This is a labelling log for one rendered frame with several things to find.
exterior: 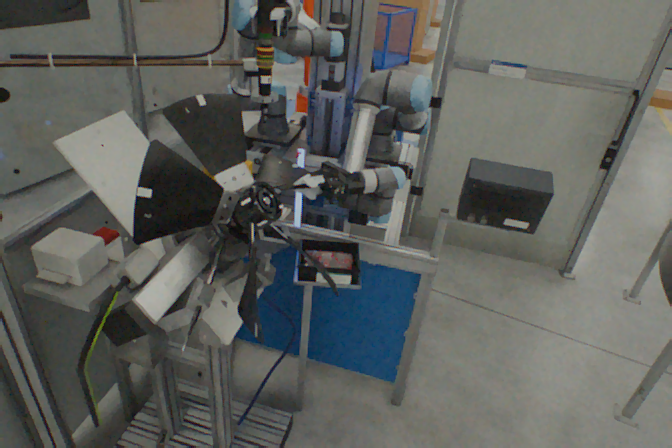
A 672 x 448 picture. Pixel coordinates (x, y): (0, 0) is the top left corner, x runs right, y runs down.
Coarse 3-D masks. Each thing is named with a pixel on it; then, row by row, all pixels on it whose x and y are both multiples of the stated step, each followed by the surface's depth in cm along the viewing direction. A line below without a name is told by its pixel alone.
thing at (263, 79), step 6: (258, 72) 112; (264, 72) 111; (270, 72) 112; (258, 78) 112; (264, 78) 112; (270, 78) 112; (258, 84) 113; (264, 84) 112; (270, 84) 113; (258, 90) 114; (264, 90) 113; (270, 90) 114; (264, 102) 115; (264, 108) 116
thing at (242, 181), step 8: (232, 168) 123; (240, 168) 123; (216, 176) 122; (224, 176) 122; (240, 176) 122; (248, 176) 123; (224, 184) 122; (232, 184) 122; (240, 184) 122; (248, 184) 122
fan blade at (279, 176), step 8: (264, 160) 149; (272, 160) 150; (264, 168) 144; (272, 168) 145; (280, 168) 146; (288, 168) 147; (296, 168) 149; (256, 176) 139; (264, 176) 139; (272, 176) 139; (280, 176) 140; (288, 176) 141; (296, 176) 143; (272, 184) 134; (280, 184) 134; (288, 184) 136; (304, 184) 140
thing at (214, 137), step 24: (192, 96) 124; (216, 96) 127; (168, 120) 120; (192, 120) 122; (216, 120) 124; (240, 120) 127; (192, 144) 121; (216, 144) 122; (240, 144) 124; (216, 168) 121
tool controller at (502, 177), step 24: (480, 168) 144; (504, 168) 144; (528, 168) 144; (480, 192) 143; (504, 192) 141; (528, 192) 138; (552, 192) 136; (456, 216) 154; (480, 216) 150; (504, 216) 147; (528, 216) 144
